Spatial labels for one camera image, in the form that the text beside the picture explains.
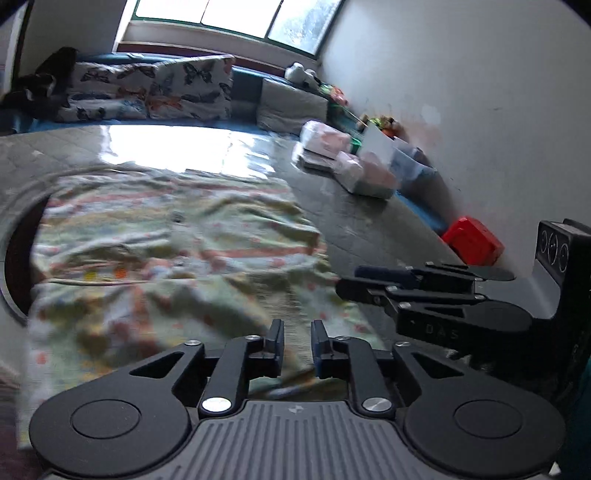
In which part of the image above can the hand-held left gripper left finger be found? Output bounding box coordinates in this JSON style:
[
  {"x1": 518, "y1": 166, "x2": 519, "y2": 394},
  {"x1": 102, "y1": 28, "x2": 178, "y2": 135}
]
[{"x1": 129, "y1": 319, "x2": 286, "y2": 419}]

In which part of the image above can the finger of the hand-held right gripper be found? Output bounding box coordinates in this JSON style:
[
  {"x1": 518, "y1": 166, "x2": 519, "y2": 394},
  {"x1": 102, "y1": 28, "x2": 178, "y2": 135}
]
[
  {"x1": 335, "y1": 278, "x2": 476, "y2": 344},
  {"x1": 354, "y1": 263, "x2": 482, "y2": 291}
]

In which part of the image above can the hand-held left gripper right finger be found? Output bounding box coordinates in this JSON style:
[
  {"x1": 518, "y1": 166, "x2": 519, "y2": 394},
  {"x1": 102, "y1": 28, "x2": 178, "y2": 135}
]
[{"x1": 311, "y1": 319, "x2": 468, "y2": 418}]

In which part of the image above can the floral patterned garment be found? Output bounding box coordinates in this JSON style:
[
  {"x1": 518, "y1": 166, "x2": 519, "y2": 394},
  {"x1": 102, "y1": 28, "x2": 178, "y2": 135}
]
[{"x1": 18, "y1": 167, "x2": 385, "y2": 450}]

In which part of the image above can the dark clothes pile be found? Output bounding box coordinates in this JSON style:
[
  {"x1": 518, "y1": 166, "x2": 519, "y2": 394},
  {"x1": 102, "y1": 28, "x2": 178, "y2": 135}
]
[{"x1": 0, "y1": 46, "x2": 78, "y2": 121}]

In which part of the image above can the dark woven bed mat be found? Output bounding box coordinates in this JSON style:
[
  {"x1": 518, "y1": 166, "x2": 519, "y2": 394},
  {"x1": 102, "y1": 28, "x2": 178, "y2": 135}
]
[{"x1": 0, "y1": 120, "x2": 467, "y2": 352}]

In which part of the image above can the red plastic box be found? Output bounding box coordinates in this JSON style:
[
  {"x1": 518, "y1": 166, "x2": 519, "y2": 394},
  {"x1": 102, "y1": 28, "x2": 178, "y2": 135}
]
[{"x1": 441, "y1": 215, "x2": 505, "y2": 267}]

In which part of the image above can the large pink wrapped packet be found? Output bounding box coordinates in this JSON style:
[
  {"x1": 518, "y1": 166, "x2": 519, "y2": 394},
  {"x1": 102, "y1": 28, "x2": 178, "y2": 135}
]
[{"x1": 332, "y1": 151, "x2": 399, "y2": 200}]

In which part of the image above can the clear plastic storage bin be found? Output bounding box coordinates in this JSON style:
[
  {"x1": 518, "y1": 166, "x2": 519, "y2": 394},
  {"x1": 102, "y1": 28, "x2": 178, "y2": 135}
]
[{"x1": 387, "y1": 137, "x2": 438, "y2": 195}]

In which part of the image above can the white board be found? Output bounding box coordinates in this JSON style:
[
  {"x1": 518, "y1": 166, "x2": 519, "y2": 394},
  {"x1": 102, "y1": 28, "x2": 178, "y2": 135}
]
[{"x1": 359, "y1": 122, "x2": 399, "y2": 163}]

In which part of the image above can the flat clear wrapped packet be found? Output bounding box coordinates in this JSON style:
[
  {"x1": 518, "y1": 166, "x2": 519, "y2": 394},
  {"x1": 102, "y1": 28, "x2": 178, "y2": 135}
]
[{"x1": 292, "y1": 142, "x2": 340, "y2": 174}]

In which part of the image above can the white pink soft packet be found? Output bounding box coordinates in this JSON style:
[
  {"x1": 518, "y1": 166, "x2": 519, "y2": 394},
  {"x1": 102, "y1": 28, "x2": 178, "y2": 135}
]
[{"x1": 299, "y1": 119, "x2": 352, "y2": 160}]

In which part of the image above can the colourful toy pile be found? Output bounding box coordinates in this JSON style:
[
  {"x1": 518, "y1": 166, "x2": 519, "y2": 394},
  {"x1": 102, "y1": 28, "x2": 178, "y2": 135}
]
[{"x1": 358, "y1": 113, "x2": 403, "y2": 139}]

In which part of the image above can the grey cushion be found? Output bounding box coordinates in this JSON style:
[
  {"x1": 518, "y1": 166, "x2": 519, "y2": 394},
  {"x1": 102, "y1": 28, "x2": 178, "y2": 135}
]
[{"x1": 256, "y1": 78, "x2": 329, "y2": 136}]

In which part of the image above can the white plush toy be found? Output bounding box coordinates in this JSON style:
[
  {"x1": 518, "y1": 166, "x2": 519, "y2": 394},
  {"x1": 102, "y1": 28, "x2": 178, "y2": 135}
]
[{"x1": 284, "y1": 61, "x2": 321, "y2": 89}]

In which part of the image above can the butterfly print pillow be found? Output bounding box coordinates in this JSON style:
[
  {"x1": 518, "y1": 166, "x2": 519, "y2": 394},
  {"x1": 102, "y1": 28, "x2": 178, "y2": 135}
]
[
  {"x1": 147, "y1": 54, "x2": 235, "y2": 121},
  {"x1": 76, "y1": 50, "x2": 269, "y2": 126},
  {"x1": 65, "y1": 59, "x2": 160, "y2": 121}
]

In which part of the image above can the window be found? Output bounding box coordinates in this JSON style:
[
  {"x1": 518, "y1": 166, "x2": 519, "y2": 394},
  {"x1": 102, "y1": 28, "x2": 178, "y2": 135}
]
[{"x1": 128, "y1": 0, "x2": 346, "y2": 55}]

